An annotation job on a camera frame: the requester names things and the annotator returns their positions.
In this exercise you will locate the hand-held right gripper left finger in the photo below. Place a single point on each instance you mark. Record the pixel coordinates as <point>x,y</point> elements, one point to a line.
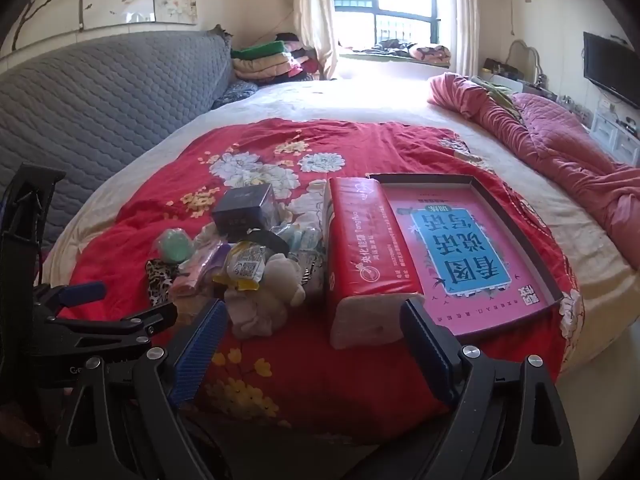
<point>200,350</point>

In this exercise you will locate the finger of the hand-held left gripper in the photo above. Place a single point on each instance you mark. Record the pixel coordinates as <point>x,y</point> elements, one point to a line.
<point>135,322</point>
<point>87,292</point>

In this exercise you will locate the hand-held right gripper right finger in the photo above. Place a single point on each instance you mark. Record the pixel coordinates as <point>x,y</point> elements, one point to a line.
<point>425,355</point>

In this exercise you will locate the leopard print cloth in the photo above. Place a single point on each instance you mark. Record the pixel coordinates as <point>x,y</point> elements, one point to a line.
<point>160,282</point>

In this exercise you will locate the cream plush toy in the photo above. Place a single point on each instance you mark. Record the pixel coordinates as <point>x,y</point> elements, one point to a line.
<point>255,315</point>

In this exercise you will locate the green round sponge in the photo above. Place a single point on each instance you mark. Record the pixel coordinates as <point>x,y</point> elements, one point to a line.
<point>176,245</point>

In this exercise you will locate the yellow snack packet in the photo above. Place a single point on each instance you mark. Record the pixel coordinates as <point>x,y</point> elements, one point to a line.
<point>245,265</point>

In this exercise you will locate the white plush toy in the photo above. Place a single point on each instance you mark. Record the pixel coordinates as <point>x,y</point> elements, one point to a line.
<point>285,280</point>

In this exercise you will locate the shallow box with pink print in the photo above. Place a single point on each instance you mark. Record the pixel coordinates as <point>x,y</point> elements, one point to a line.
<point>450,240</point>

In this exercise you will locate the teal white tissue packet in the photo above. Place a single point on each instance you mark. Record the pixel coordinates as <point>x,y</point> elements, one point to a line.
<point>300,240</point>

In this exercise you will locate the person's left hand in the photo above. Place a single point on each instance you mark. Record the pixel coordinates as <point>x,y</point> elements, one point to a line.
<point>17,430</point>

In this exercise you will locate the red tissue pack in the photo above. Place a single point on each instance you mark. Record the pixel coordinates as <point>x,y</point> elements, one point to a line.
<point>360,250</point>

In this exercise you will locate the black fabric band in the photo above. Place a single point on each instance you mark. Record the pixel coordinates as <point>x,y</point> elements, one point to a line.
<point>270,242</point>

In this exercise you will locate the dark blue box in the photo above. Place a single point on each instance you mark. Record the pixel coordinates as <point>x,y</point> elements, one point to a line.
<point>240,210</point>

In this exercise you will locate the grey quilted headboard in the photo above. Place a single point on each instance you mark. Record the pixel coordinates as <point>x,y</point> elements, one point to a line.
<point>100,110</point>

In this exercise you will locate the red floral blanket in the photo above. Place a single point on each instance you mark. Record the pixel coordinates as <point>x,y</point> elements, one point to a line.
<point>350,160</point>

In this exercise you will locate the pink quilt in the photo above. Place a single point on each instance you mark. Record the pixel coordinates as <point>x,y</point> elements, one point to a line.
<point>565,160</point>

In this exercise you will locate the dark patterned pillow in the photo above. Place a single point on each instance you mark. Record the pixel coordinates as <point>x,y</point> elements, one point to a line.
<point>235,95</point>

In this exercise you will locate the green cloth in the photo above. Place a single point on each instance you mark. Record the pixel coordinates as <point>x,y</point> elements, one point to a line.
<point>495,92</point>

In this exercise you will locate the bed with cream sheet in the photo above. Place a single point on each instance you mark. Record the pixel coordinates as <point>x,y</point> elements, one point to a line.
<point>325,100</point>

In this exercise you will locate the cluster of cosmetic bottles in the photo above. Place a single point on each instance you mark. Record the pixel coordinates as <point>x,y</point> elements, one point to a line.
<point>572,107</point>

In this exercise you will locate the dressing table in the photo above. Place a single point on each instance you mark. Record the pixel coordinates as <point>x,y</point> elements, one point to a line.
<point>510,77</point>

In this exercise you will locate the white drawer cabinet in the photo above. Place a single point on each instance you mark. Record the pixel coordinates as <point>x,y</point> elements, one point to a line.
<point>615,135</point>

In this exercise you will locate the stack of folded blankets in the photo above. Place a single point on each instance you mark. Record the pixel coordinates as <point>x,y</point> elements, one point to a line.
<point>270,60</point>

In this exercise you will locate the rolled pink floral blanket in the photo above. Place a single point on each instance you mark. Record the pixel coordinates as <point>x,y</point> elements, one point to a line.
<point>430,54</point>

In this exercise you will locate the dark clothes pile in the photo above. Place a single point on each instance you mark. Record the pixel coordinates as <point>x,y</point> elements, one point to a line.
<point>385,47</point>

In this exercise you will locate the white framed mirror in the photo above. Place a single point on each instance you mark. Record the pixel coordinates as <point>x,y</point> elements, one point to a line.
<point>522,60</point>

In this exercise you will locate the cream curtain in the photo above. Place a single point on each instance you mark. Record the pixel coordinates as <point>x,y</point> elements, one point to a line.
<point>312,20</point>
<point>462,15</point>

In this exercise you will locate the air conditioner pipe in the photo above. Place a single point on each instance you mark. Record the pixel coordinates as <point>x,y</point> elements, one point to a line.
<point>512,10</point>

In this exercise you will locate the black wall television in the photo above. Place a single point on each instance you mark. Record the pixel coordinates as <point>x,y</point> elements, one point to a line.
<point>612,70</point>

